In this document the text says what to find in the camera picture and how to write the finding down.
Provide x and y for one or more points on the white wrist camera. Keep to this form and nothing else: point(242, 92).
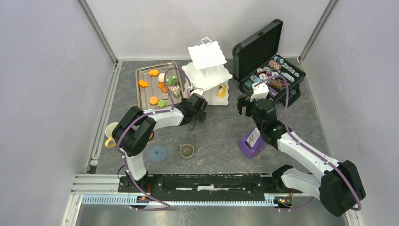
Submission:
point(197, 91)
point(259, 91)

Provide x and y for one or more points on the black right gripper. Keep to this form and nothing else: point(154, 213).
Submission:
point(244, 101)

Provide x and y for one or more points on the green swirl roll cake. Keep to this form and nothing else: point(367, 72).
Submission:
point(171, 81)

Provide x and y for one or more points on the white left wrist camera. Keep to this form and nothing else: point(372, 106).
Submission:
point(197, 91)

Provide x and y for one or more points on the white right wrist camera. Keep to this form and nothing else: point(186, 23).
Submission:
point(259, 91)

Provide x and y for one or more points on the orange fish cookie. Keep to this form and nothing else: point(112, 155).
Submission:
point(153, 72)
point(143, 83)

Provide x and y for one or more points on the purple card shuffler box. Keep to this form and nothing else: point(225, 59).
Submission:
point(252, 144)

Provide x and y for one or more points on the green macaron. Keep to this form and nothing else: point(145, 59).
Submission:
point(161, 103)

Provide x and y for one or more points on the olive green cup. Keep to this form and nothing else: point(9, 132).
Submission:
point(186, 150)

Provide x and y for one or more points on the black poker chip case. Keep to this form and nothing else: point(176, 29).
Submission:
point(256, 58)

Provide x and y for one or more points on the brown poker chip stack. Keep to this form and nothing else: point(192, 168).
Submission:
point(277, 84)

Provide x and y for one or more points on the cream round cake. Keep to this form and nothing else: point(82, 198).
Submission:
point(161, 77)

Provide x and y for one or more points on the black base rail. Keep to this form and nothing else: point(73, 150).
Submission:
point(205, 187)

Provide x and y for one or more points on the cream yellow-handled mug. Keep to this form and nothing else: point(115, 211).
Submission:
point(110, 142)

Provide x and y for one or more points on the orange macaron lower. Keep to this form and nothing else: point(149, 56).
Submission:
point(153, 100)

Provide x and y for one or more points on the orange fish cookie upper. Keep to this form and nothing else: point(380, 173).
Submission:
point(153, 72)

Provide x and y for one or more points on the aluminium cable duct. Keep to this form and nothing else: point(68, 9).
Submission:
point(137, 200)

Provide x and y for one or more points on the yellow rectangular cake slice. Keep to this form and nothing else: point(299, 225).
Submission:
point(221, 91)

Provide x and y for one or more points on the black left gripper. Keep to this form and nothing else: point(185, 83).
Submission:
point(200, 115)

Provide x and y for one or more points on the green poker chip stack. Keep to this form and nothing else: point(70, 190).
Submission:
point(248, 85)

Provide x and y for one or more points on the yellow smiley coaster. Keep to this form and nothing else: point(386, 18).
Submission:
point(151, 136)

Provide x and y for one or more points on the silver metal tray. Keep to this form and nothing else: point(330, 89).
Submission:
point(144, 94)

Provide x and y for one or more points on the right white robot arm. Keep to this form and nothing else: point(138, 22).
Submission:
point(336, 184)

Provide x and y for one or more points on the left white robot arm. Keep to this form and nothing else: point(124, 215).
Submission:
point(132, 133)

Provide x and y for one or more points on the orange macaron upper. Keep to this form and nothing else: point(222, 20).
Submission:
point(161, 85)

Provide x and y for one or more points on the white sprinkle cake slice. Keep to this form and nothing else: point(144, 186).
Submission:
point(176, 90)

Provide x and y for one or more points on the white three-tier cake stand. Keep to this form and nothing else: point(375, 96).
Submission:
point(207, 71)

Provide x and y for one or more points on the orange fish cookie lower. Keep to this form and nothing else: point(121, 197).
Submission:
point(143, 83)

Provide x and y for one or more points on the blue round coaster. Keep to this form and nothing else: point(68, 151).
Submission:
point(157, 153)

